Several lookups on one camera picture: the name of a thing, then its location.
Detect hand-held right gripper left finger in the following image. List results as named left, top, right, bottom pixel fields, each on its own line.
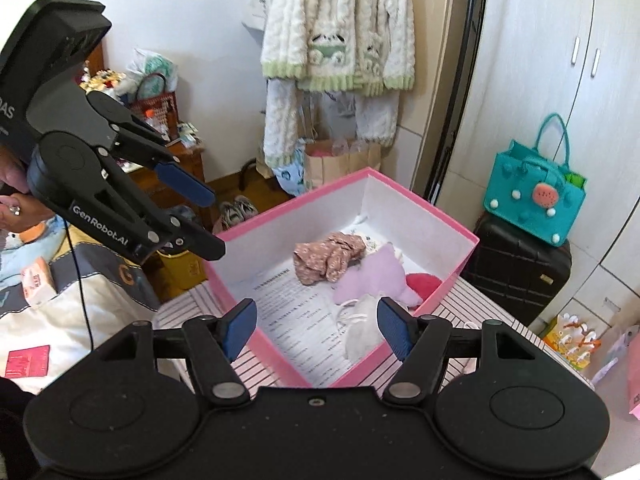
left=117, top=297, right=258, bottom=408

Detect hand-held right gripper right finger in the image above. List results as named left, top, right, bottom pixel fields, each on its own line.
left=377, top=296, right=531, bottom=408

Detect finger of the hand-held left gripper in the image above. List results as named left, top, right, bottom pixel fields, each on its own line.
left=62, top=150, right=227, bottom=265
left=105, top=107, right=217, bottom=208

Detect white cloth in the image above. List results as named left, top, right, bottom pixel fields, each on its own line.
left=335, top=295, right=388, bottom=361

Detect pink plush ball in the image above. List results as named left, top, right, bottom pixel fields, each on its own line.
left=405, top=272, right=443, bottom=303

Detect purple plush toy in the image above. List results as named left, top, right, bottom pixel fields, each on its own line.
left=332, top=242, right=423, bottom=308

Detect floral brown cloth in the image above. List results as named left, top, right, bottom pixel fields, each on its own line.
left=292, top=232, right=368, bottom=287

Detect pink cardboard box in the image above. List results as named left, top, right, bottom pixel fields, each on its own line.
left=205, top=167, right=480, bottom=388

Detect person's left hand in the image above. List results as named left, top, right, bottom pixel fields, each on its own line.
left=0, top=152, right=57, bottom=234

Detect wooden nightstand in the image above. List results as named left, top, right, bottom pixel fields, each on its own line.
left=122, top=142, right=208, bottom=211

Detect yellow box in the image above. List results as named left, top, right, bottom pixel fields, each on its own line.
left=160, top=250, right=208, bottom=291

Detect grey sneaker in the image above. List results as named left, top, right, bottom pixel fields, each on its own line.
left=235, top=195, right=261, bottom=221
left=217, top=201, right=243, bottom=233

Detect striped tablecloth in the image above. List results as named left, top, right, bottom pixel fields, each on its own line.
left=152, top=275, right=596, bottom=391

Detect printed paper sheet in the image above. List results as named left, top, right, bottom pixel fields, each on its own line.
left=245, top=265, right=381, bottom=386

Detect small toy figurines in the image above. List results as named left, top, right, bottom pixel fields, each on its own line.
left=80, top=62, right=131, bottom=106

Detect brown woven handbag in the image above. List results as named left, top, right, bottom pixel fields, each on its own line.
left=127, top=72, right=181, bottom=133

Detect blue patterned garment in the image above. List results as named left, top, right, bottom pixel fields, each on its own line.
left=272, top=145, right=307, bottom=196

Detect white plastic bag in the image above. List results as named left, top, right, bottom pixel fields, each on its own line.
left=125, top=49, right=181, bottom=93

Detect white fluffy pants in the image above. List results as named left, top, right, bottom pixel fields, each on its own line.
left=262, top=77, right=401, bottom=168

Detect black suitcase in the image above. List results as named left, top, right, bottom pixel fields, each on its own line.
left=460, top=212, right=572, bottom=328

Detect brown paper bag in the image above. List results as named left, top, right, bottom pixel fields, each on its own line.
left=302, top=137, right=383, bottom=191

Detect pink and white tissue pack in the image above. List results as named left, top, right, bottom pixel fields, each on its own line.
left=20, top=257, right=58, bottom=307

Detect printed blanket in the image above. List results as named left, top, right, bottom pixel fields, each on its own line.
left=0, top=220, right=181, bottom=396

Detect pack of small drink bottles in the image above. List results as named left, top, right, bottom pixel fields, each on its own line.
left=542, top=312, right=613, bottom=371

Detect teal felt handbag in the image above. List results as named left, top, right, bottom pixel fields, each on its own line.
left=482, top=112, right=588, bottom=247

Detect white canvas tote bag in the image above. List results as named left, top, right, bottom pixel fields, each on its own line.
left=242, top=0, right=273, bottom=31

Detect red booklet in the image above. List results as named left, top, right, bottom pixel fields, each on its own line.
left=6, top=345, right=52, bottom=378

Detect clear plastic bag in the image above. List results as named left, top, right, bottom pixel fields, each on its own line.
left=590, top=325, right=640, bottom=386

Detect white fluffy cardigan green trim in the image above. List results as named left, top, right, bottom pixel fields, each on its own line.
left=260, top=0, right=416, bottom=97

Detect beige wooden cabinet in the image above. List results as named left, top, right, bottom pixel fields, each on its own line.
left=400, top=0, right=476, bottom=196

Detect grey wooden wardrobe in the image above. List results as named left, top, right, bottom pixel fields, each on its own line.
left=435, top=0, right=640, bottom=331

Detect black cable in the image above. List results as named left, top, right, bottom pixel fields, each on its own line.
left=62, top=215, right=98, bottom=353

